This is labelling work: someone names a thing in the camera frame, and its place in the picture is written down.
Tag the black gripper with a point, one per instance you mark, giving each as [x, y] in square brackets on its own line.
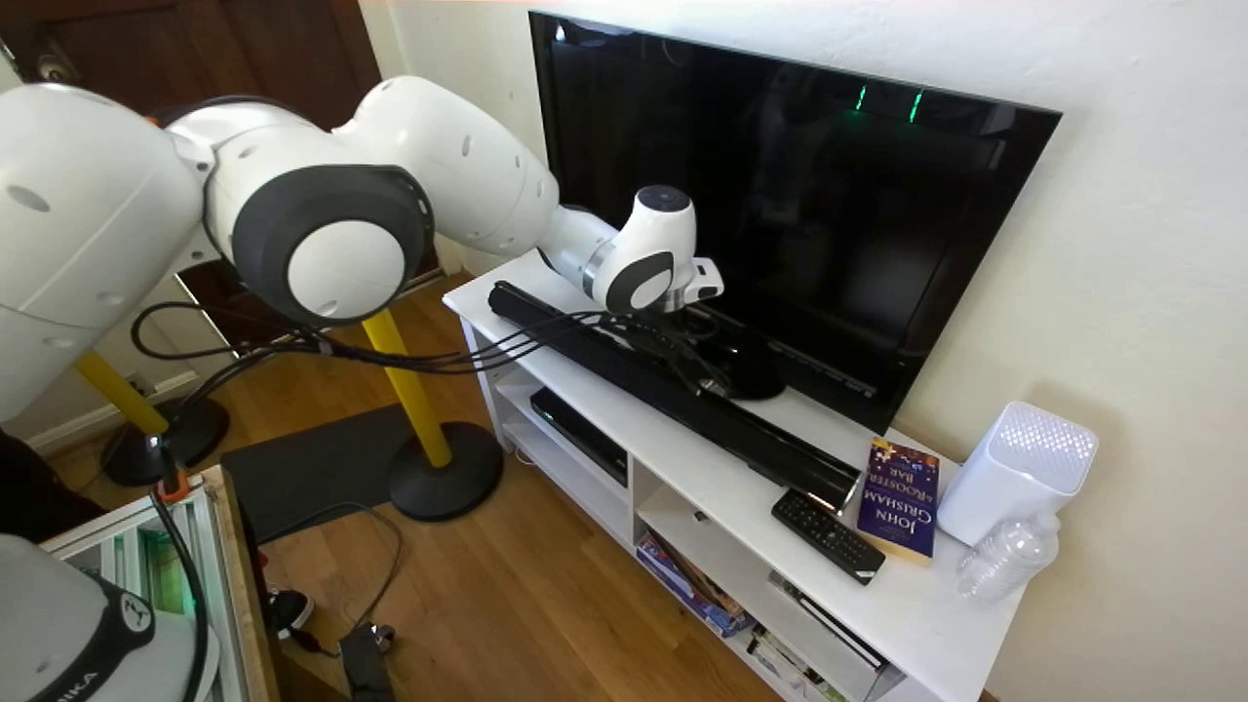
[697, 325]

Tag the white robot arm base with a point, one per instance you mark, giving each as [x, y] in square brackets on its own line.
[53, 626]

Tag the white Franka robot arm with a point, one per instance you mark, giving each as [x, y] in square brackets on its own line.
[441, 159]

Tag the long black soundbar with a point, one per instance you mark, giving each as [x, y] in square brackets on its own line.
[768, 442]

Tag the black media player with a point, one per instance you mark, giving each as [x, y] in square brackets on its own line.
[580, 435]

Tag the black flat screen television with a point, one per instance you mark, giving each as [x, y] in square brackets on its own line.
[831, 208]

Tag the black remote control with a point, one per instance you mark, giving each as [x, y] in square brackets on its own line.
[829, 533]

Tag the stack of books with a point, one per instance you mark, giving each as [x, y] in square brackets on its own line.
[687, 585]

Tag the blue paperback book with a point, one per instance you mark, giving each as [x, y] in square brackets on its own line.
[899, 502]

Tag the yellow pole stand black base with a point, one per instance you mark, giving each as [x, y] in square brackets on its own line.
[417, 405]
[123, 397]

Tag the white device in cabinet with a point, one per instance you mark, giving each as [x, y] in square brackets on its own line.
[831, 636]

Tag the white television cabinet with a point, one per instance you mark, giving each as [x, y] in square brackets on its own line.
[909, 606]

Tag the white ribbed container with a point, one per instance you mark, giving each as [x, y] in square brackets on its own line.
[1019, 468]

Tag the clear plastic bottle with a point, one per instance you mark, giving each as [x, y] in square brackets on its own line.
[1009, 559]

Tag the black floor mat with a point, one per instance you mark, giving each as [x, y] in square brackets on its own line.
[314, 468]

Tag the wooden framed robot table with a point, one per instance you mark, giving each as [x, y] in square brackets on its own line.
[240, 598]

